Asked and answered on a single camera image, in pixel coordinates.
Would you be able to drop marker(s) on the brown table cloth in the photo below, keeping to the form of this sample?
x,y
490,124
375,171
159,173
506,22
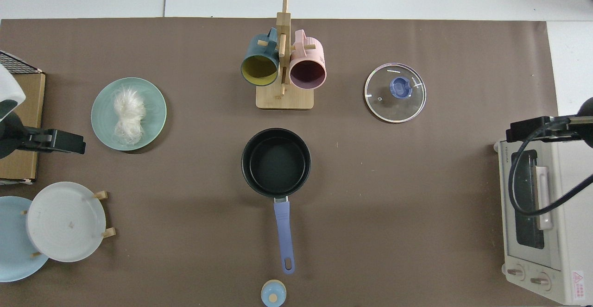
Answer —
x,y
185,233

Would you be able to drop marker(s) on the white plate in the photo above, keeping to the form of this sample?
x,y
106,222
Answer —
x,y
65,223

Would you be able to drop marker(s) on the small blue round thing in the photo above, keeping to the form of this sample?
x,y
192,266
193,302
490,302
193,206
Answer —
x,y
268,294

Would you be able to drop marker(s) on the wooden plate rack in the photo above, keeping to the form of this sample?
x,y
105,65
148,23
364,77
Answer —
x,y
100,195

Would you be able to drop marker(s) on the light blue plate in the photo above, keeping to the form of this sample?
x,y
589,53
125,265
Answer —
x,y
14,251

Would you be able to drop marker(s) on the pale toaster oven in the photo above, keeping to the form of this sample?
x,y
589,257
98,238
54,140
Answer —
x,y
574,233

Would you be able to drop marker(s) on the pale green plate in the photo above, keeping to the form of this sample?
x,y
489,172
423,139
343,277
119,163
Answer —
x,y
104,122

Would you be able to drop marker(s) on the wooden cup stand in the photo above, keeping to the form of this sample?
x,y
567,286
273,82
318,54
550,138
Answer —
x,y
285,101

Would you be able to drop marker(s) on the glass lid with blue knob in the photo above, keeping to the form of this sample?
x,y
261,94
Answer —
x,y
398,109

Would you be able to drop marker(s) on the dark teal cup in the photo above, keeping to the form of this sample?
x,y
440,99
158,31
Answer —
x,y
252,51

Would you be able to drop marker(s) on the pink ribbed cup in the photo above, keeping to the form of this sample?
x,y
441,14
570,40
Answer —
x,y
316,53

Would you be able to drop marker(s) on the white vermicelli bundle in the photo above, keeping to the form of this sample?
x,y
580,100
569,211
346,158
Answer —
x,y
129,108

